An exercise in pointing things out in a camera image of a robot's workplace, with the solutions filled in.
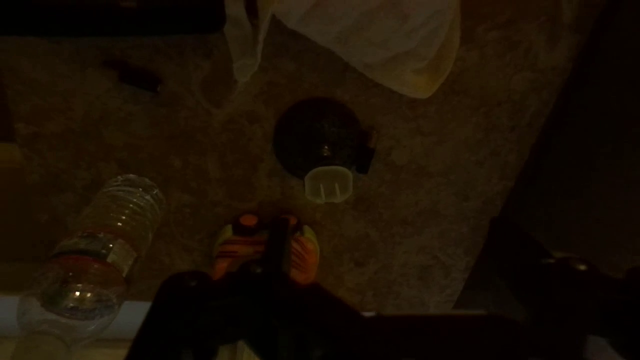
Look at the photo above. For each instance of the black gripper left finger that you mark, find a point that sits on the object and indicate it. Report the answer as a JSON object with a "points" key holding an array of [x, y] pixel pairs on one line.
{"points": [[200, 313]]}

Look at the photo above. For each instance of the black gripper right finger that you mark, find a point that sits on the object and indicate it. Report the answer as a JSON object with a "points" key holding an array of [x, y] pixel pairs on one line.
{"points": [[320, 326]]}

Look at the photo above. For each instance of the dark candle holder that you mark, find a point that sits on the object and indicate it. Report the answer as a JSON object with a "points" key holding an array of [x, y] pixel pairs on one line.
{"points": [[320, 136]]}

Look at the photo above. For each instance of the orange toy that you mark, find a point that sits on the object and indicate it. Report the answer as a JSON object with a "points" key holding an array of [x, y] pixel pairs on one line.
{"points": [[243, 251]]}

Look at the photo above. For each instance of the clear plastic bottle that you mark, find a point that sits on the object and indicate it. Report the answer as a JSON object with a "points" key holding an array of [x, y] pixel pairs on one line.
{"points": [[100, 261]]}

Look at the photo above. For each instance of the white crumpled cloth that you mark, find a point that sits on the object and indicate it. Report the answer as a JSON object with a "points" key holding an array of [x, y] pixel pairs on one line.
{"points": [[381, 40]]}

